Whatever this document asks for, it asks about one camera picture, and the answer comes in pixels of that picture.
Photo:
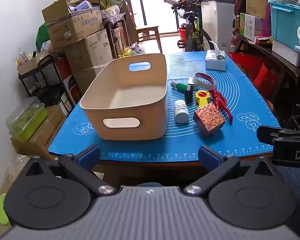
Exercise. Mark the red patterned gift box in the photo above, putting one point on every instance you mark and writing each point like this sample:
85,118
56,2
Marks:
209,117

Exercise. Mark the white tissue box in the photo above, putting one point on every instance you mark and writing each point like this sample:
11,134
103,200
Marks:
215,60

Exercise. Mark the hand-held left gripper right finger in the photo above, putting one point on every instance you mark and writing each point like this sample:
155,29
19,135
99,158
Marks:
207,155

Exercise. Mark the white pill bottle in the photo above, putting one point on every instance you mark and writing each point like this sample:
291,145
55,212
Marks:
181,112

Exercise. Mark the red bucket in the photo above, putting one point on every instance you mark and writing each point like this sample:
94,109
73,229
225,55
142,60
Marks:
182,33

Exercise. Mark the black metal cart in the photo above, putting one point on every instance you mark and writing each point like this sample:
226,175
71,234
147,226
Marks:
48,82

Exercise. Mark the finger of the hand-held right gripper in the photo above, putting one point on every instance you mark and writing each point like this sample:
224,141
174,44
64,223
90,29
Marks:
266,133

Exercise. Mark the beige plastic storage bin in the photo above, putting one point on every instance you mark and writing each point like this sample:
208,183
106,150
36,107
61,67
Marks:
128,97

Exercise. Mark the dark wooden sideboard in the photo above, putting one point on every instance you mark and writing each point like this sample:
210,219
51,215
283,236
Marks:
285,77

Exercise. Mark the green white cup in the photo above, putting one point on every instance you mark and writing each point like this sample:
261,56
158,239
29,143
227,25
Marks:
2,208

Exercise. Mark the green marker bottle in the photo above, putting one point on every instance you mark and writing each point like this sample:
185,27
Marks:
182,87

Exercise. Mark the red paper bags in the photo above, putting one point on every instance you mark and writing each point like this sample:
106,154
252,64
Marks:
255,70

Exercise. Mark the white refrigerator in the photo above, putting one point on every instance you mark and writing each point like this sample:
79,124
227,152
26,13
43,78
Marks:
218,22

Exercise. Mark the wooden chair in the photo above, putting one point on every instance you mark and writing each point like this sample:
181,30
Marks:
150,31

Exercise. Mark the red white appliance box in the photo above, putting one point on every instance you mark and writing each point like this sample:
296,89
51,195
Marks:
71,87

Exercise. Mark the open cardboard box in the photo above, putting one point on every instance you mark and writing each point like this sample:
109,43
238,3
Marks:
72,28

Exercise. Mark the small black bottle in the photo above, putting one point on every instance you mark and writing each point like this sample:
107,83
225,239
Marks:
189,96

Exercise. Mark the green container clear lid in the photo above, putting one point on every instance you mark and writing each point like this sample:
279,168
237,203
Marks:
27,123

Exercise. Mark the red silver action figure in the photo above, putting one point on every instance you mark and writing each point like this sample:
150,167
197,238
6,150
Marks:
218,98

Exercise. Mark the white plastic box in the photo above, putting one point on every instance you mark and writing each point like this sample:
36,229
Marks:
286,52

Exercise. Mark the yellow toy with red knob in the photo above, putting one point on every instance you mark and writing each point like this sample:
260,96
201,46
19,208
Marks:
202,101

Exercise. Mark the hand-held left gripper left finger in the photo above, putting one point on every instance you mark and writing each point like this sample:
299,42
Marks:
90,155

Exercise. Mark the shallow cardboard box with clutter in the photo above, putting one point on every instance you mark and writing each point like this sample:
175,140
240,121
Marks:
32,62

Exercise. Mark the clear tape roll red core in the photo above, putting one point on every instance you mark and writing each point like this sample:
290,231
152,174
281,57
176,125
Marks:
196,80

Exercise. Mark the blue silicone baking mat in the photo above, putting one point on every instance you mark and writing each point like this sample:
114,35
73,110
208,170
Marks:
185,141

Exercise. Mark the green white carton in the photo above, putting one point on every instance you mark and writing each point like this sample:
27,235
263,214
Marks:
248,26

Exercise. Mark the black green bicycle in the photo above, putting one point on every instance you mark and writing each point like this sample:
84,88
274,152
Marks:
192,30

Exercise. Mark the teal plastic storage bin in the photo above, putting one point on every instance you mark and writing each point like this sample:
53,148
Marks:
286,22

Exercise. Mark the printed cardboard box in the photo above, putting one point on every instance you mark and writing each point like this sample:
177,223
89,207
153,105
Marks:
48,127

